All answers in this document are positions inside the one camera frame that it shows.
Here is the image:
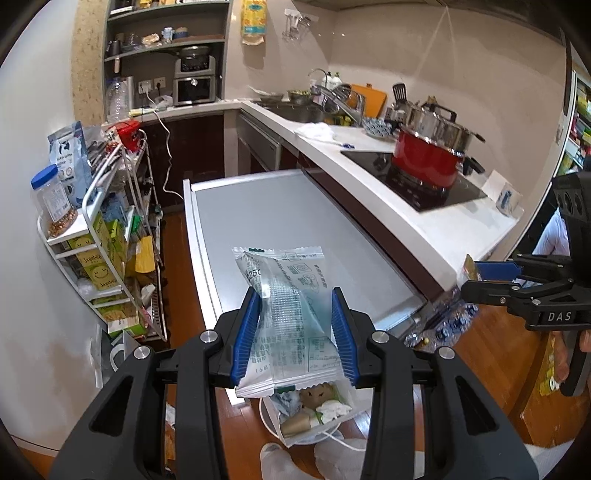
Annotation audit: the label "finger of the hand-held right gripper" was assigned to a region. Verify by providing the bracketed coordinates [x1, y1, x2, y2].
[462, 278, 573, 316]
[475, 253, 573, 283]

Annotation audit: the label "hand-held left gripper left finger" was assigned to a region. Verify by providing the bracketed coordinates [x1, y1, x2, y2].
[48, 286, 263, 480]

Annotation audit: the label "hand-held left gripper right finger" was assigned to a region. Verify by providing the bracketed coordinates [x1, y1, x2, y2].
[330, 286, 541, 480]

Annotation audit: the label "clear printed plastic wrapper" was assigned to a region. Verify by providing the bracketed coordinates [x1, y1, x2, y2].
[232, 246, 346, 398]

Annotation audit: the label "white trash bin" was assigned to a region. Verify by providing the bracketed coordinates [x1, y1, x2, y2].
[260, 381, 371, 449]

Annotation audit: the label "plastic wrapped bottle pack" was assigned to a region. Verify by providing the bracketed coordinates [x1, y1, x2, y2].
[406, 295, 481, 352]

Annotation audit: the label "white printed mug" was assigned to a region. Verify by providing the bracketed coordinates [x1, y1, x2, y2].
[496, 182, 523, 217]

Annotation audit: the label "orange snack packet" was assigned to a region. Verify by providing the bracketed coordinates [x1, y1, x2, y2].
[538, 331, 574, 398]

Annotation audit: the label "yellow packet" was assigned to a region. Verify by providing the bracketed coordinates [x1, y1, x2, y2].
[135, 236, 158, 274]

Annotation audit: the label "red cooking pot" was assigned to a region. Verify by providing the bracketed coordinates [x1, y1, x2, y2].
[392, 128, 465, 189]

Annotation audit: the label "shelf of colourful packets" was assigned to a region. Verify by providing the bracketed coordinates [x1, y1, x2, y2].
[556, 69, 591, 172]

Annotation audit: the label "person's white socked foot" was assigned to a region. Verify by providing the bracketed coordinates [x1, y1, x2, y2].
[260, 442, 315, 480]

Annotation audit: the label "stack of green smiley cartons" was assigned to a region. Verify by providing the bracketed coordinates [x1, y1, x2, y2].
[67, 217, 149, 335]

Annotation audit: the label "steel steamer pot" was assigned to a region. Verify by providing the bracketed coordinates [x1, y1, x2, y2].
[405, 104, 486, 155]

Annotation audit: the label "black induction cooktop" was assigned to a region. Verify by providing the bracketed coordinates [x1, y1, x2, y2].
[341, 150, 489, 213]

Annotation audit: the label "blue patterned bowl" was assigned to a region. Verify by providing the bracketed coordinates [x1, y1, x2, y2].
[362, 117, 399, 139]

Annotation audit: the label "white cloth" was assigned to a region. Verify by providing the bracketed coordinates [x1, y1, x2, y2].
[295, 122, 336, 142]

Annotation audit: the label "orange cutting board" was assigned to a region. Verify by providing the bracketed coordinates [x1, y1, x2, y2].
[351, 83, 387, 119]

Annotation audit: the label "steel kitchen sink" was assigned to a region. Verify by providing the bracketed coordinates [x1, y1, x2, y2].
[257, 102, 325, 123]

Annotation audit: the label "chrome kitchen faucet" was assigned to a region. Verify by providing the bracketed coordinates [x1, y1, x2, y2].
[308, 68, 365, 127]

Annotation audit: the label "red box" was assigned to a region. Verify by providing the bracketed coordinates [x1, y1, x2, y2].
[115, 121, 142, 151]

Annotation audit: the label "blue lidded snack jar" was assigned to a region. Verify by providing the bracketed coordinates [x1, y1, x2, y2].
[30, 165, 79, 238]

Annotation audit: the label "silver countertop oven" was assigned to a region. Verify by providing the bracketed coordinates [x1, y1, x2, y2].
[173, 75, 217, 107]

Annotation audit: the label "blue white pouch bag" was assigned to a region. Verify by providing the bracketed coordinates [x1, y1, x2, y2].
[48, 121, 94, 208]

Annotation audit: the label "clear plastic water bottle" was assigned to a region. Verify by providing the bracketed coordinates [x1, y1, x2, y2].
[105, 78, 131, 123]

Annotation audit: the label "hanging utensil hooks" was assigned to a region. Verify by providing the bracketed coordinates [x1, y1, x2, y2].
[283, 9, 319, 43]

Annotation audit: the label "white wire rack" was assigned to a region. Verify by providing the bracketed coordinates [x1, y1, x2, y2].
[37, 129, 169, 342]

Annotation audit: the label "white power cable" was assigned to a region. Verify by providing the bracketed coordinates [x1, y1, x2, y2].
[145, 90, 186, 200]

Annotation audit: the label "white wall socket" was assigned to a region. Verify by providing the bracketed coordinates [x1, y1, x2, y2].
[137, 78, 168, 97]

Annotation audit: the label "grey wall shelf unit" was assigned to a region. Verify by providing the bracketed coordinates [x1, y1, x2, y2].
[102, 0, 232, 65]

